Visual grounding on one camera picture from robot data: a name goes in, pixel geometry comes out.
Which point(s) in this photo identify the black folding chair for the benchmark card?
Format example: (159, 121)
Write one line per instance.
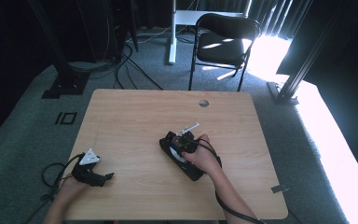
(220, 46)

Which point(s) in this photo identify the person's left hand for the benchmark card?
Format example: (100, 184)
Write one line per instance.
(70, 189)

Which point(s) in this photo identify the black metal stand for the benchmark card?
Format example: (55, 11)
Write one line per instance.
(63, 77)
(295, 77)

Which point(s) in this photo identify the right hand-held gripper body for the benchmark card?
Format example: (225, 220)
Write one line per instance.
(185, 143)

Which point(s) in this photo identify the person's right hand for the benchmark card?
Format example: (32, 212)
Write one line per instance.
(203, 157)

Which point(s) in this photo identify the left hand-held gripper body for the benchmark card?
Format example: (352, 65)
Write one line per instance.
(85, 174)

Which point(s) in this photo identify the dark pleated curtain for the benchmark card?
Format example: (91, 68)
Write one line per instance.
(276, 15)

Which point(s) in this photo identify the grey tape strip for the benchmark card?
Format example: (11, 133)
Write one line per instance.
(279, 188)

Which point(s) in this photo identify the black mesh pencil case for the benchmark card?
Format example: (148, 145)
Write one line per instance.
(192, 172)

